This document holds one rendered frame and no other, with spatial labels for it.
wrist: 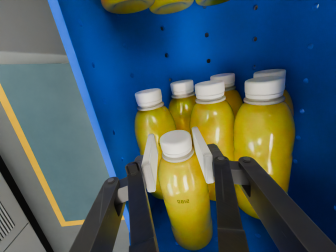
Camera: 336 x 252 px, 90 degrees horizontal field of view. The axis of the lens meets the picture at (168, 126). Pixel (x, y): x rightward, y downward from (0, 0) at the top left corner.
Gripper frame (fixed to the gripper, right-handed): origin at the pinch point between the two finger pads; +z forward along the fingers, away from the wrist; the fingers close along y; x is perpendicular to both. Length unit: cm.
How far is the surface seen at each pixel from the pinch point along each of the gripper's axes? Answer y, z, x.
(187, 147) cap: 1.4, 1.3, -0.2
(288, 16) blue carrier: 17.6, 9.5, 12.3
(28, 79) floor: -99, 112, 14
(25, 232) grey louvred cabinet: -150, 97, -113
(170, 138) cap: -0.4, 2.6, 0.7
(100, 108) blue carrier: -7.8, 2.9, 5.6
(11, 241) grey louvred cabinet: -149, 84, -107
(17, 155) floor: -137, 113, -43
